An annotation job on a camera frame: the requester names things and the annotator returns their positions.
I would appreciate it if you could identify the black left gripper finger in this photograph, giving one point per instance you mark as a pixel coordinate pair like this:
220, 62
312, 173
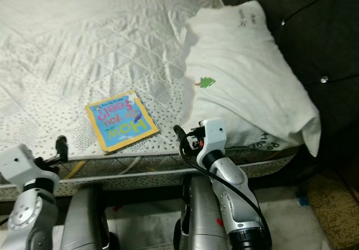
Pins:
62, 147

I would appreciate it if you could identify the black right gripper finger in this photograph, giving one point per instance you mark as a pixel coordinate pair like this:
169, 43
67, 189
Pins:
180, 136

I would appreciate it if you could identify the blue children's picture book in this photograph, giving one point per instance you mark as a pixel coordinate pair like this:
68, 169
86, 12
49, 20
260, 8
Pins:
120, 123

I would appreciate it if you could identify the white pillow with green print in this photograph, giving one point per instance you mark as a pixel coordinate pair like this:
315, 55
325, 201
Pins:
252, 65

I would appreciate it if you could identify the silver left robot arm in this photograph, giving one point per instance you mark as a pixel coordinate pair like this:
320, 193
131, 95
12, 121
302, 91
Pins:
33, 216

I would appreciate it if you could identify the silver left robot leg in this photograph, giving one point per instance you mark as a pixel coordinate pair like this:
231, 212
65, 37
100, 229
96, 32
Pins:
84, 222

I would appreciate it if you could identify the silver robot leg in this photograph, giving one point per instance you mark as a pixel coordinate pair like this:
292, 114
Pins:
202, 216
84, 222

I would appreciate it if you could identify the silver right robot leg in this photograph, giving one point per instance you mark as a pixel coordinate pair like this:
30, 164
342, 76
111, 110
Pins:
202, 216

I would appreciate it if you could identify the white patterned mattress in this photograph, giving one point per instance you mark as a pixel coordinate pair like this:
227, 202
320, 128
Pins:
90, 48

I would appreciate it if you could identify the brown floor mat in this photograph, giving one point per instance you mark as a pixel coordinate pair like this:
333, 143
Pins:
334, 211

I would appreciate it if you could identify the black tufted headboard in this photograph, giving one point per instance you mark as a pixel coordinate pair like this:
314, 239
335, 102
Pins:
325, 26

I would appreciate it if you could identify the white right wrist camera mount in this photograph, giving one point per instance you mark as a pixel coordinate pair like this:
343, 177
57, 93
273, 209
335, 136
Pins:
214, 133

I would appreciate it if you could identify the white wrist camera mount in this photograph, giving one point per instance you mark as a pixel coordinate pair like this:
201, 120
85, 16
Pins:
214, 133
22, 161

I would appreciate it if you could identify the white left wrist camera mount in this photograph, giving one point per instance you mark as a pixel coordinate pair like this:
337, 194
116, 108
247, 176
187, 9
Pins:
22, 161

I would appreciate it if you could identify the black bed frame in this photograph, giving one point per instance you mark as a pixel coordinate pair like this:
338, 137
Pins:
134, 197

